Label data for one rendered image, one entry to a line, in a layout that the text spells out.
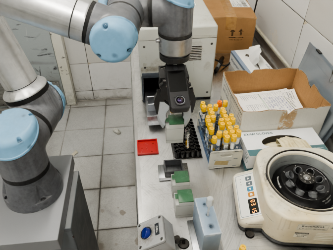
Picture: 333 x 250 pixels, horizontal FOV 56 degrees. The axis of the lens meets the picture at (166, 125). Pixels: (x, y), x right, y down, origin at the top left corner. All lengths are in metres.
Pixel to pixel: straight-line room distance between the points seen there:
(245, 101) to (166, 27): 0.57
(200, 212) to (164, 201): 0.17
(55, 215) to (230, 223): 0.45
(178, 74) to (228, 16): 0.87
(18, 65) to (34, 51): 1.79
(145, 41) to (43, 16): 0.59
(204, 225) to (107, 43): 0.44
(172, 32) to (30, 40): 1.99
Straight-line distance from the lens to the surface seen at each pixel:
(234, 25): 1.57
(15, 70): 0.84
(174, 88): 0.71
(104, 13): 0.57
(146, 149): 1.04
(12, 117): 0.81
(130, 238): 1.87
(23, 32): 2.58
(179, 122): 0.81
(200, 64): 1.19
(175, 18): 0.67
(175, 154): 1.00
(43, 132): 0.82
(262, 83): 1.24
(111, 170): 2.19
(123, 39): 0.54
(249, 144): 0.99
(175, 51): 0.70
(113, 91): 2.79
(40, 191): 0.87
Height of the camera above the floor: 1.60
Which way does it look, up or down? 40 degrees down
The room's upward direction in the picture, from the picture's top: straight up
